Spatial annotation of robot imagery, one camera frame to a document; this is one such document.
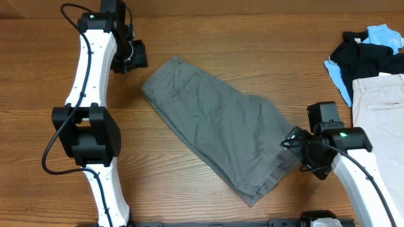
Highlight black shirt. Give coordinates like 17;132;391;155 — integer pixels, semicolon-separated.
324;32;403;105

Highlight light blue garment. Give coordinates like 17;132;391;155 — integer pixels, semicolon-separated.
324;24;403;107

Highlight grey shorts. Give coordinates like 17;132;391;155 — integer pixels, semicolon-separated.
142;56;299;206

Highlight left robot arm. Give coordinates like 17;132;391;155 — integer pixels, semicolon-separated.
51;11;148;226

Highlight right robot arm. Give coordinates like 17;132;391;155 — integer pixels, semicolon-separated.
280;127;403;226

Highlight beige shorts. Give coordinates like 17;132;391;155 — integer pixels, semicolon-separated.
352;74;403;216

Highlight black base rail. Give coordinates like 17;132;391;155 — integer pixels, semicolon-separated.
75;210;357;227

